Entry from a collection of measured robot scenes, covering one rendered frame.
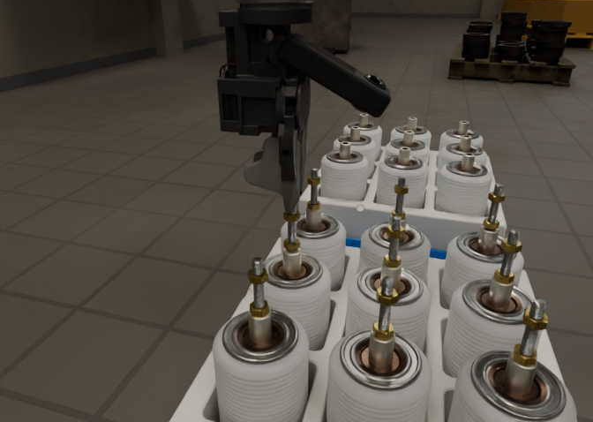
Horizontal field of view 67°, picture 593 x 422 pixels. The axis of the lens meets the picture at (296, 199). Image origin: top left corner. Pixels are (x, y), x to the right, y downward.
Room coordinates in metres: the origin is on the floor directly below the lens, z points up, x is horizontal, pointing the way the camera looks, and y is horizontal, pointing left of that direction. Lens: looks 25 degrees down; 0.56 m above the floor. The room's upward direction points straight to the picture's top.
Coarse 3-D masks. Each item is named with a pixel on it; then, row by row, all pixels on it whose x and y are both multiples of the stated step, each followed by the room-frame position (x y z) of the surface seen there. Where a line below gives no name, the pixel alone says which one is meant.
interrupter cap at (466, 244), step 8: (472, 232) 0.55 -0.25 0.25; (464, 240) 0.53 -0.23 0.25; (472, 240) 0.53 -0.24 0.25; (464, 248) 0.51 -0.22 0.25; (472, 248) 0.51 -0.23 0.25; (496, 248) 0.51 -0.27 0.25; (472, 256) 0.49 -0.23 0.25; (480, 256) 0.49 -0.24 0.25; (488, 256) 0.49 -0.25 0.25; (496, 256) 0.49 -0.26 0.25
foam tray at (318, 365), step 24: (432, 264) 0.58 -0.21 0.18; (432, 288) 0.52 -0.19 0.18; (528, 288) 0.52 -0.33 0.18; (240, 312) 0.47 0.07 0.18; (336, 312) 0.47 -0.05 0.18; (432, 312) 0.47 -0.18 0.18; (336, 336) 0.42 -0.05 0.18; (432, 336) 0.42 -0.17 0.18; (312, 360) 0.39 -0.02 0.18; (432, 360) 0.39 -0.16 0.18; (552, 360) 0.39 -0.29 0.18; (192, 384) 0.35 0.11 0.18; (312, 384) 0.35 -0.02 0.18; (432, 384) 0.35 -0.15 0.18; (192, 408) 0.32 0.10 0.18; (216, 408) 0.35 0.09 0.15; (312, 408) 0.32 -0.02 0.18; (432, 408) 0.32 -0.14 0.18
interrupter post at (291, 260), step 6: (282, 252) 0.46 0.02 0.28; (288, 252) 0.45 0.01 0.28; (294, 252) 0.45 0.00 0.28; (300, 252) 0.46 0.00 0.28; (288, 258) 0.45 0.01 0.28; (294, 258) 0.45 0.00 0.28; (300, 258) 0.46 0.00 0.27; (288, 264) 0.45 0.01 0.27; (294, 264) 0.45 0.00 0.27; (300, 264) 0.46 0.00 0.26; (288, 270) 0.45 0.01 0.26; (294, 270) 0.45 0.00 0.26; (300, 270) 0.46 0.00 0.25
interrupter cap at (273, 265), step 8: (272, 256) 0.49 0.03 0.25; (280, 256) 0.49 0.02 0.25; (304, 256) 0.49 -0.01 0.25; (264, 264) 0.47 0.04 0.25; (272, 264) 0.47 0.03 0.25; (280, 264) 0.47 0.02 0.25; (304, 264) 0.47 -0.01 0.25; (312, 264) 0.47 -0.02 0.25; (320, 264) 0.47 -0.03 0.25; (272, 272) 0.45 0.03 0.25; (280, 272) 0.46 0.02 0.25; (304, 272) 0.46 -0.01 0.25; (312, 272) 0.45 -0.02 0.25; (320, 272) 0.45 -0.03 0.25; (272, 280) 0.44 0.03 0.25; (280, 280) 0.44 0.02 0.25; (288, 280) 0.44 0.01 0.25; (296, 280) 0.44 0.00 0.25; (304, 280) 0.44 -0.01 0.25; (312, 280) 0.44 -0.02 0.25; (288, 288) 0.42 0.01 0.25; (296, 288) 0.42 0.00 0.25
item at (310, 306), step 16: (272, 288) 0.43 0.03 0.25; (304, 288) 0.43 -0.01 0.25; (320, 288) 0.43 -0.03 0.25; (272, 304) 0.42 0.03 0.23; (288, 304) 0.41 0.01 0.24; (304, 304) 0.42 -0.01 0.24; (320, 304) 0.43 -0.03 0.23; (304, 320) 0.42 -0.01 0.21; (320, 320) 0.43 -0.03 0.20; (320, 336) 0.43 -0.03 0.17
